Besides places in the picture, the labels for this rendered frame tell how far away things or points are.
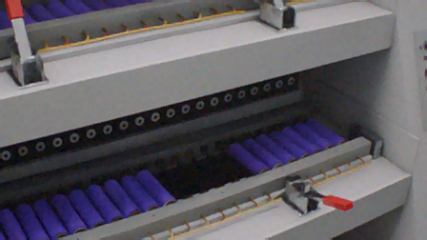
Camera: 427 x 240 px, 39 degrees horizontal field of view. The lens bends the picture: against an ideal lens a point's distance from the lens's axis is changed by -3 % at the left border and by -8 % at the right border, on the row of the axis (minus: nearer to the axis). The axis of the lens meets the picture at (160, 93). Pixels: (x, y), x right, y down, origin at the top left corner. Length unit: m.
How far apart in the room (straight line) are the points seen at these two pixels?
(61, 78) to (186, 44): 0.13
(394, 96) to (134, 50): 0.34
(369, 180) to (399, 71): 0.13
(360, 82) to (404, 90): 0.08
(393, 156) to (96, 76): 0.41
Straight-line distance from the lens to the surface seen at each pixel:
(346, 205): 0.63
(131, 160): 0.72
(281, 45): 0.63
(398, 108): 0.77
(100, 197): 0.67
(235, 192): 0.67
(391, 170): 0.78
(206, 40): 0.60
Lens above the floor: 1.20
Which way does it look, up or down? 8 degrees down
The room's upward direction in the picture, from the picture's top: 10 degrees counter-clockwise
